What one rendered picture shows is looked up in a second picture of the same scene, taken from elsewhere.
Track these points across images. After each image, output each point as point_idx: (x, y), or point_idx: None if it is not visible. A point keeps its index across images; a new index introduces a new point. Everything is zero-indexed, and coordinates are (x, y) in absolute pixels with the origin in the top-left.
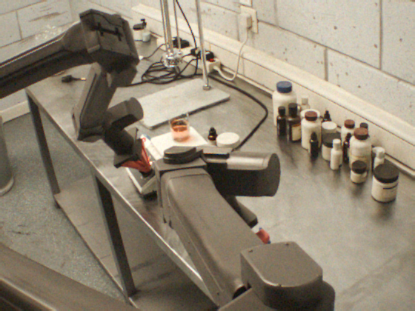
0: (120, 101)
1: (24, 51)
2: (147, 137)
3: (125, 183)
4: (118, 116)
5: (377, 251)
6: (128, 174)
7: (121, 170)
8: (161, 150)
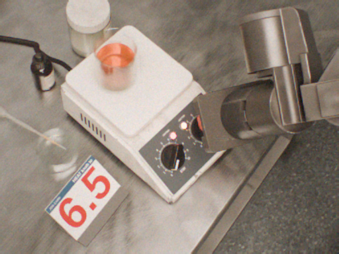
0: (298, 16)
1: None
2: (62, 196)
3: (198, 197)
4: (310, 31)
5: None
6: (185, 191)
7: (160, 227)
8: (169, 96)
